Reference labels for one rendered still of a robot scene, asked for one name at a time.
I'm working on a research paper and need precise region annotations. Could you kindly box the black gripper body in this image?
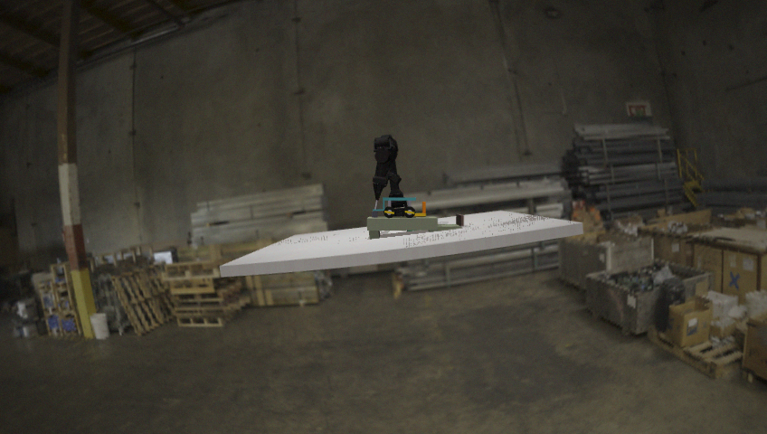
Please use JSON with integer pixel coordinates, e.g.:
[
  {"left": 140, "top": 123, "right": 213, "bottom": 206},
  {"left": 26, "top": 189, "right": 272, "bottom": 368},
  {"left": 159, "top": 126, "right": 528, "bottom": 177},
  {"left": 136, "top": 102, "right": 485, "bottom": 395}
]
[{"left": 373, "top": 164, "right": 390, "bottom": 184}]

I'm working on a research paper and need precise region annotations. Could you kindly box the yellow wheel chock with orange handle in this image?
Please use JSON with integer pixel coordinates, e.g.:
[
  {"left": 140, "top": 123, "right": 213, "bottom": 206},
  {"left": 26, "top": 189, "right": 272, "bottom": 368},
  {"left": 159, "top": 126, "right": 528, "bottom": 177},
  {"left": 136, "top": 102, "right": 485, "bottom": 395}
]
[{"left": 413, "top": 202, "right": 426, "bottom": 217}]

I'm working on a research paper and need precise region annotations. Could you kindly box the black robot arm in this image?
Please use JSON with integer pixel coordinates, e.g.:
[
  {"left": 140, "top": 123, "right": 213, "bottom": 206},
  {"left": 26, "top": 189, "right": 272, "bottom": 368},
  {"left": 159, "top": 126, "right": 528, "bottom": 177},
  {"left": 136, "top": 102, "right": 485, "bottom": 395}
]
[{"left": 374, "top": 135, "right": 407, "bottom": 217}]

